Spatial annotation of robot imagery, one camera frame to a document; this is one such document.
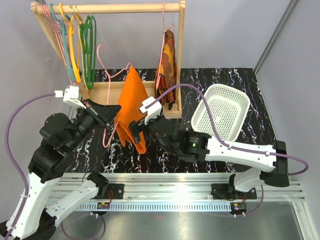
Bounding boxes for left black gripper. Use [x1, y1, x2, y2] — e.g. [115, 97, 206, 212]
[65, 98, 122, 153]

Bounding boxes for orange trousers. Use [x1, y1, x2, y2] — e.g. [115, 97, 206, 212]
[115, 66, 149, 154]

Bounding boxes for pink wire hanger with orange trousers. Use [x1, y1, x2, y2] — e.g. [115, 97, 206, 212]
[96, 44, 132, 148]

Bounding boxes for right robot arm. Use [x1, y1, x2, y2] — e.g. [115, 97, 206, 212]
[129, 116, 290, 201]

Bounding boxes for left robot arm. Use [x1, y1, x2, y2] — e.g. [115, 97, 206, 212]
[0, 99, 121, 240]

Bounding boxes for camouflage patterned trousers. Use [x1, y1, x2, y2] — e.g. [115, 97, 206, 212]
[154, 29, 177, 98]

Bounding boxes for green hanger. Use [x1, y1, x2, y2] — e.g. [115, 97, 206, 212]
[87, 15, 97, 89]
[80, 15, 93, 90]

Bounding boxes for yellow hanger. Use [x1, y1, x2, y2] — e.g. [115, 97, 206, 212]
[59, 2, 82, 83]
[73, 14, 83, 67]

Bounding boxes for teal hanger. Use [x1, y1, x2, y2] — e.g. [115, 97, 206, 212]
[49, 3, 76, 85]

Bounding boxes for wooden clothes rack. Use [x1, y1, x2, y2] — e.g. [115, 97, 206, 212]
[30, 0, 186, 105]

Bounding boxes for white perforated plastic basket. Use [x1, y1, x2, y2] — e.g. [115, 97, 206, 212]
[191, 84, 250, 142]

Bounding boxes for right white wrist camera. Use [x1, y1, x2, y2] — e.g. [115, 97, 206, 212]
[139, 96, 162, 125]

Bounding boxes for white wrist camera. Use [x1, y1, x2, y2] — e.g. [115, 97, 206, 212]
[54, 85, 86, 109]
[139, 96, 162, 125]

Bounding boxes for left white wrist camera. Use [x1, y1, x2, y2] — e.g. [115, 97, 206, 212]
[54, 85, 86, 109]

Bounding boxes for aluminium mounting rail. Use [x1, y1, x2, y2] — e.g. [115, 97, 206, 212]
[47, 172, 305, 212]

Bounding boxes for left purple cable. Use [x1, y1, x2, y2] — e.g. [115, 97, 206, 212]
[4, 92, 57, 238]

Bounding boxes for pink wire hanger with camouflage trousers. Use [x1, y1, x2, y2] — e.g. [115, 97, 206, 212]
[155, 2, 167, 90]

